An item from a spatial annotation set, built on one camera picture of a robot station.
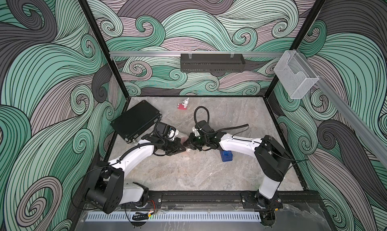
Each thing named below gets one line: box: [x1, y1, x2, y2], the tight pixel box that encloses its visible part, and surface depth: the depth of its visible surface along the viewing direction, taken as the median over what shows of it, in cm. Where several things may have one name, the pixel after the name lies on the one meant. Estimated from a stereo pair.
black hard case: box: [110, 99, 162, 143], surface depth 103 cm
